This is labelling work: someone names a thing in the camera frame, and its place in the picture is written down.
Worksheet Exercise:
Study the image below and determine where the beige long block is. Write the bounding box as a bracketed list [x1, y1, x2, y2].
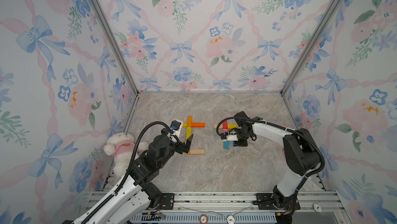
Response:
[188, 149, 206, 155]

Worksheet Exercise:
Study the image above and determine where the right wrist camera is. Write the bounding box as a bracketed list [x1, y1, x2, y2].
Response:
[221, 132, 238, 141]

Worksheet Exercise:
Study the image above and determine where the white plush toy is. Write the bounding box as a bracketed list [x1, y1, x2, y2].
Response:
[103, 133, 135, 180]

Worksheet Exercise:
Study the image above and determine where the red-orange long block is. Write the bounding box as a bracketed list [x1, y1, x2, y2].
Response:
[191, 123, 206, 128]

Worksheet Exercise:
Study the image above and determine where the aluminium corner post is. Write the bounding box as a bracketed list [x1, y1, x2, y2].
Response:
[88, 0, 138, 97]
[280, 0, 343, 97]

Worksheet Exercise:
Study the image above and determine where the teal short block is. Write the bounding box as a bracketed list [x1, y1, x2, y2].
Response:
[223, 141, 229, 149]

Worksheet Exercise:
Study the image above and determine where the lime yellow long block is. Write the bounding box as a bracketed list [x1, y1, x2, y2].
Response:
[186, 127, 192, 140]

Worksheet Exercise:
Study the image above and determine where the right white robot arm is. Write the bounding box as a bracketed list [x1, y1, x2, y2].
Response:
[216, 111, 325, 215]

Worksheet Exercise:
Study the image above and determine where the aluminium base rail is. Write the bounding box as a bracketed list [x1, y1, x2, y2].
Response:
[74, 192, 352, 224]

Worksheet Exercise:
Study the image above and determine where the amber orange long block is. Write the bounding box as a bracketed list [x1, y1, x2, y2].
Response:
[187, 116, 192, 128]

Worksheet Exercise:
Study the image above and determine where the aluminium corner post right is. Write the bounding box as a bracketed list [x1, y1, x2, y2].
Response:
[280, 0, 343, 97]

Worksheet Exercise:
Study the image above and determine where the small yellow short block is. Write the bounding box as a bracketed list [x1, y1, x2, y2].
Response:
[227, 124, 238, 129]

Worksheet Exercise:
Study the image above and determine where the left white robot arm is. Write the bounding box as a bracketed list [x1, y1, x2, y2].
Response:
[73, 120, 193, 224]

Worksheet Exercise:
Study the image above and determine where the red long block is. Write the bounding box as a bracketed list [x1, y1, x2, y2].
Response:
[222, 121, 228, 131]

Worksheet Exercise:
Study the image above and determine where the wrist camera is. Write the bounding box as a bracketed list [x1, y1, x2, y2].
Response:
[169, 120, 183, 143]
[221, 132, 238, 141]

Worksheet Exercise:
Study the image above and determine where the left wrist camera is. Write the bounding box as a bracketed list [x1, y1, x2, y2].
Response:
[169, 120, 183, 143]

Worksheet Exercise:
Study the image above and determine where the aluminium corner post left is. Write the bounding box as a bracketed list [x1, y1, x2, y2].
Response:
[88, 0, 138, 97]

